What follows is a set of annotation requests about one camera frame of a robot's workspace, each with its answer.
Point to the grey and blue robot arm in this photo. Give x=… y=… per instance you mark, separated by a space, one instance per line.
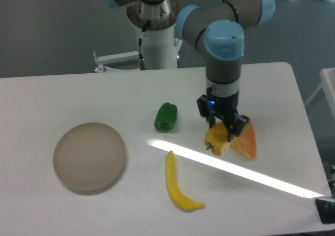
x=217 y=34

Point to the beige round plate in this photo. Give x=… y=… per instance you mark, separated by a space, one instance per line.
x=89 y=158

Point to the white pedestal base bracket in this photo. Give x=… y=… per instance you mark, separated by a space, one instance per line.
x=116 y=62

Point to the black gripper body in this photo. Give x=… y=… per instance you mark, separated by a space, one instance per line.
x=210 y=104

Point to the long yellow chili pepper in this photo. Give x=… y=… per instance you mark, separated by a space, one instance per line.
x=177 y=196

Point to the orange pepper slice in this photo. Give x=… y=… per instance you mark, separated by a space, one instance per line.
x=245 y=144

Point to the black device at table edge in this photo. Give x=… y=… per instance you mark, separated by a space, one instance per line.
x=325 y=207

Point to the green bell pepper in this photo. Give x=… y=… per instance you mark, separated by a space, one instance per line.
x=166 y=117

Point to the yellow bell pepper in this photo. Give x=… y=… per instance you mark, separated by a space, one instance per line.
x=216 y=139

